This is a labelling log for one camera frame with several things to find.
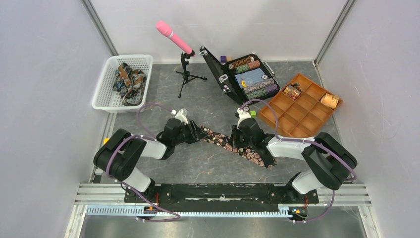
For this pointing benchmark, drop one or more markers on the dark blue patterned tie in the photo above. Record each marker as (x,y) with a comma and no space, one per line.
(130,83)

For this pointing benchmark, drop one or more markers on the pink microphone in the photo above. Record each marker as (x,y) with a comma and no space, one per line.
(167,31)

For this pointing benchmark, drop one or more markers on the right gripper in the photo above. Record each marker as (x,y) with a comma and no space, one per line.
(233,139)

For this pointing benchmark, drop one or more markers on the rolled dark patterned tie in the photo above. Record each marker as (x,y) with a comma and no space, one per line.
(293,91)

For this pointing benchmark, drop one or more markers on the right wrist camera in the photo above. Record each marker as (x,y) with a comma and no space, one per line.
(242,115)

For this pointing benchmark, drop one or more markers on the rolled tan patterned tie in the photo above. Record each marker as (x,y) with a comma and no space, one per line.
(329,100)

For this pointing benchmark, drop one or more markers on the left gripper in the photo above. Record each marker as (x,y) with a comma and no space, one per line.
(195,133)

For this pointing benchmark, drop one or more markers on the black tripod stand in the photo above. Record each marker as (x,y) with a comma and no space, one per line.
(187,76)

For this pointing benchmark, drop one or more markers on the white plastic basket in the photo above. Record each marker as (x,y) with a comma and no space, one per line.
(107,99)

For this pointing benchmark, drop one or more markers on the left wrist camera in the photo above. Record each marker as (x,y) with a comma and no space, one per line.
(181,115)

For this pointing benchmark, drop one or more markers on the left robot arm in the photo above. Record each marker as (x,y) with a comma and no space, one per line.
(119,156)

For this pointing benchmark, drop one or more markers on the black poker chip case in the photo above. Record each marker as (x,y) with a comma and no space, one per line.
(244,78)

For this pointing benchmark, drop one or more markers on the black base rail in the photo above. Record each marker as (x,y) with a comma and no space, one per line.
(227,197)

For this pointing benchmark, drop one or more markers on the black floral tie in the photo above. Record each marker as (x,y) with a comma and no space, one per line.
(226,142)

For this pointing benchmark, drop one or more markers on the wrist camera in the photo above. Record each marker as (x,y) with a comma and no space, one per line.
(181,115)
(242,115)

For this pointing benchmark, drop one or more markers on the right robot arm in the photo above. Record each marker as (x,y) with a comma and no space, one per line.
(330,164)

